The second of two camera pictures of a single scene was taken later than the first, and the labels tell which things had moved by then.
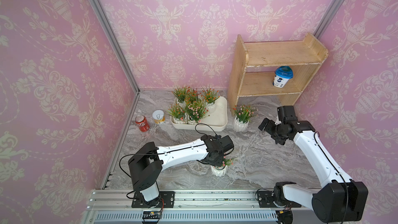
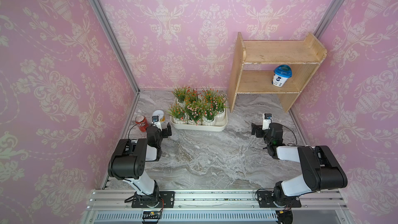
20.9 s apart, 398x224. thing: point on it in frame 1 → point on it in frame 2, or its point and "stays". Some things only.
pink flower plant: [221, 170] → [209, 110]
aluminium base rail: [210, 206] stays
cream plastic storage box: [216, 121] stays
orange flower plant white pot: [180, 93] stays
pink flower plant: [244, 113] → [219, 106]
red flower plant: [176, 112] stays
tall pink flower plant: [195, 112] stays
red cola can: [142, 123] stays
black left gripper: [219, 163] → [165, 133]
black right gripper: [268, 129] → [256, 127]
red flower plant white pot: [192, 96] stays
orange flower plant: [209, 96] stays
